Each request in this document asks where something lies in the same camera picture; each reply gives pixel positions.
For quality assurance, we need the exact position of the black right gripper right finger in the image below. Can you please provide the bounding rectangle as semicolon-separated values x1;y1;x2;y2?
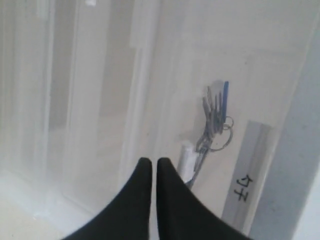
156;157;249;240

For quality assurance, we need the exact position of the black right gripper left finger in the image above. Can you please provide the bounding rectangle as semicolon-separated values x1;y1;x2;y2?
65;157;153;240

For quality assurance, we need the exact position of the bunch of keys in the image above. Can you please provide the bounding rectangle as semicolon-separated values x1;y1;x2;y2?
186;79;234;189

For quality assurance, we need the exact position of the clear drawer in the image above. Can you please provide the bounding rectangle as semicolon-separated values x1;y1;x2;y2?
118;0;320;235

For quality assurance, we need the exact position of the white plastic drawer cabinet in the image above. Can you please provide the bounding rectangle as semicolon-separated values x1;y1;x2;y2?
0;0;320;240

